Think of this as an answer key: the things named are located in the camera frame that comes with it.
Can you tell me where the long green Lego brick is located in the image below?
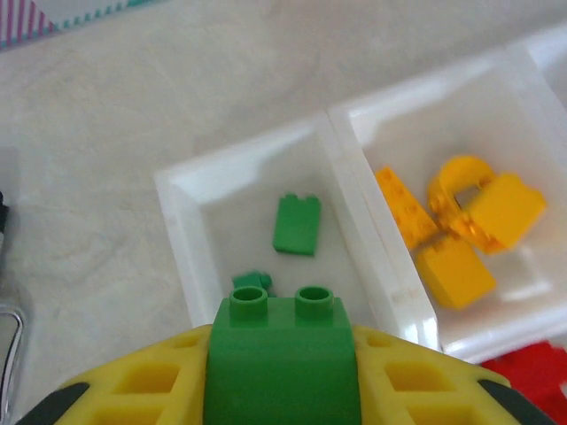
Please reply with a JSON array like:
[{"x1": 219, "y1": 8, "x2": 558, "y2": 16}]
[{"x1": 272, "y1": 192, "x2": 328, "y2": 258}]

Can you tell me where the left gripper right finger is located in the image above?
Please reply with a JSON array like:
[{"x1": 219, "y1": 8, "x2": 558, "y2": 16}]
[{"x1": 353, "y1": 324, "x2": 557, "y2": 425}]

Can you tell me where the silver metal case handle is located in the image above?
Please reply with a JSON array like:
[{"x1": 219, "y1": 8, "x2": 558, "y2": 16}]
[{"x1": 0, "y1": 305, "x2": 26, "y2": 415}]

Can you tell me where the transparent orange Lego piece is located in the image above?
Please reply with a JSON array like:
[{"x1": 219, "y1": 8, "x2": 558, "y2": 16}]
[{"x1": 427, "y1": 154, "x2": 510, "y2": 256}]

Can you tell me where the white plastic container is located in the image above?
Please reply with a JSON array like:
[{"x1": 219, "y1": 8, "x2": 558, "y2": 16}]
[
  {"x1": 522, "y1": 21, "x2": 567, "y2": 116},
  {"x1": 328, "y1": 43, "x2": 567, "y2": 364},
  {"x1": 153, "y1": 112, "x2": 400, "y2": 337}
]

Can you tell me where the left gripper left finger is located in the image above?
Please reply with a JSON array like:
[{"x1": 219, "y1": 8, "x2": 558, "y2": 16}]
[{"x1": 17, "y1": 324, "x2": 214, "y2": 425}]

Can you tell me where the plaid backdrop cloth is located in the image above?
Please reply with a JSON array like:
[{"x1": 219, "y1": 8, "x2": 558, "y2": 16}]
[{"x1": 0, "y1": 0, "x2": 169, "y2": 50}]

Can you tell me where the orange-yellow Lego plate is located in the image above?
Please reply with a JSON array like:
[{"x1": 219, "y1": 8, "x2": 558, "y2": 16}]
[{"x1": 375, "y1": 166, "x2": 440, "y2": 250}]

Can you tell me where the red Lego brick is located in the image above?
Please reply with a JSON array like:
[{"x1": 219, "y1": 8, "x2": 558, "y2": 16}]
[{"x1": 480, "y1": 338, "x2": 567, "y2": 406}]

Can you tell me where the yellow Lego brick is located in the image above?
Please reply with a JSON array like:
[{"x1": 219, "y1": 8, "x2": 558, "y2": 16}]
[
  {"x1": 415, "y1": 236, "x2": 497, "y2": 310},
  {"x1": 467, "y1": 173, "x2": 547, "y2": 249}
]

